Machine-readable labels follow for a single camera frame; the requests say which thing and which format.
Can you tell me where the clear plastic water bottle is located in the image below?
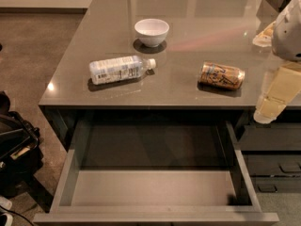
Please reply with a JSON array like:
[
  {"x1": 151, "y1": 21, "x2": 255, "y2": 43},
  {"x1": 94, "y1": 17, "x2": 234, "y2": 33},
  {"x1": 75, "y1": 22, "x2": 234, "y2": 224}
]
[{"x1": 89, "y1": 56, "x2": 156, "y2": 85}]

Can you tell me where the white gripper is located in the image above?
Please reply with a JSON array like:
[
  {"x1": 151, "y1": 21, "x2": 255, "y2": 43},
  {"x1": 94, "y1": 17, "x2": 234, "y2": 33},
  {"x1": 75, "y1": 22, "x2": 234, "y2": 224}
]
[{"x1": 252, "y1": 0, "x2": 301, "y2": 124}]

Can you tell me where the gold soda can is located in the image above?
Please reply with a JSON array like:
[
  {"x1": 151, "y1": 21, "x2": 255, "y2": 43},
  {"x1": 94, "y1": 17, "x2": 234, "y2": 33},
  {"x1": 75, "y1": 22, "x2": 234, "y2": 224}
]
[{"x1": 198, "y1": 61, "x2": 246, "y2": 90}]

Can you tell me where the black bag on floor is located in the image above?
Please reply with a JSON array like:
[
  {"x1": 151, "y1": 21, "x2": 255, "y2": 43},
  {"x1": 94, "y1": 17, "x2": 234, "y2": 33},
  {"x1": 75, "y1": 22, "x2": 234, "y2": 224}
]
[{"x1": 0, "y1": 91, "x2": 43, "y2": 197}]

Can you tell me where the white ceramic bowl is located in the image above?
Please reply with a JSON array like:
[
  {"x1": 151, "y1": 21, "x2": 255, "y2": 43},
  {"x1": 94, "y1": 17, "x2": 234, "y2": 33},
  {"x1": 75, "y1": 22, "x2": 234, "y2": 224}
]
[{"x1": 135, "y1": 19, "x2": 169, "y2": 47}]

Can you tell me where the open grey top drawer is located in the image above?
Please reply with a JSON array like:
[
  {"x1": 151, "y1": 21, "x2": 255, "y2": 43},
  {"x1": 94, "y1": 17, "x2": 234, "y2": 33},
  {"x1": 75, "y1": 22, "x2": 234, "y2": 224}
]
[{"x1": 34, "y1": 119, "x2": 278, "y2": 226}]

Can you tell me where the white shoe on floor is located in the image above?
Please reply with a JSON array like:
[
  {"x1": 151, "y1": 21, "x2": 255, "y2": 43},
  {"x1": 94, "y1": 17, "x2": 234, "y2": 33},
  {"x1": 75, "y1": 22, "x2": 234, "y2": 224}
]
[{"x1": 0, "y1": 196, "x2": 13, "y2": 226}]

